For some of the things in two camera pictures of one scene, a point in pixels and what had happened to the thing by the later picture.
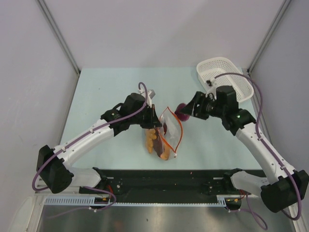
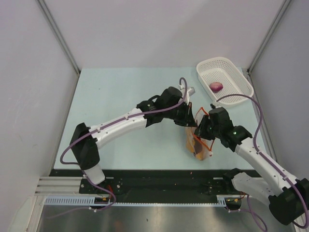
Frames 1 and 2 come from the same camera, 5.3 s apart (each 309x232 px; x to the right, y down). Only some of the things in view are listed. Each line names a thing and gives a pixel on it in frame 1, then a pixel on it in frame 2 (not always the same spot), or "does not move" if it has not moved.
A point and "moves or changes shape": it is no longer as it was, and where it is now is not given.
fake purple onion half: (182, 116) moves or changes shape
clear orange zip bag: (163, 141) -> (200, 148)
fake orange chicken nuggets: (150, 136) -> (189, 140)
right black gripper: (199, 98) -> (201, 132)
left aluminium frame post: (60, 34) does not move
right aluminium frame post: (285, 6) does not move
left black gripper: (153, 122) -> (187, 120)
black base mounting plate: (171, 185) does not move
